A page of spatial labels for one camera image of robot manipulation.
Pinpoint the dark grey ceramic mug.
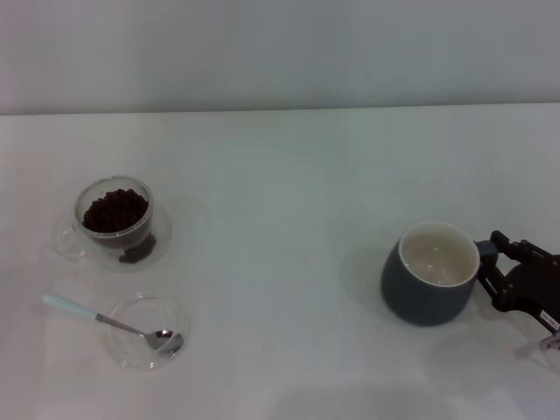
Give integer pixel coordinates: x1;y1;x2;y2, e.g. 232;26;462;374
379;221;496;327

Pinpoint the blue handled metal spoon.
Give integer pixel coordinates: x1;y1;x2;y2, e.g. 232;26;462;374
42;293;185;354

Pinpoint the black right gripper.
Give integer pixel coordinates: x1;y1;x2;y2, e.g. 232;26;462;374
475;229;560;328

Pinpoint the clear glass cup with handle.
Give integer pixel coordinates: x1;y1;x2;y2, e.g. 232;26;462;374
52;174;175;275

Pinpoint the dark coffee beans pile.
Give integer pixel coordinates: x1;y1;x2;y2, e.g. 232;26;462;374
81;188;149;233

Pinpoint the clear round glass dish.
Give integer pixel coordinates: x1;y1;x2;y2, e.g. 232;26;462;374
106;293;194;374

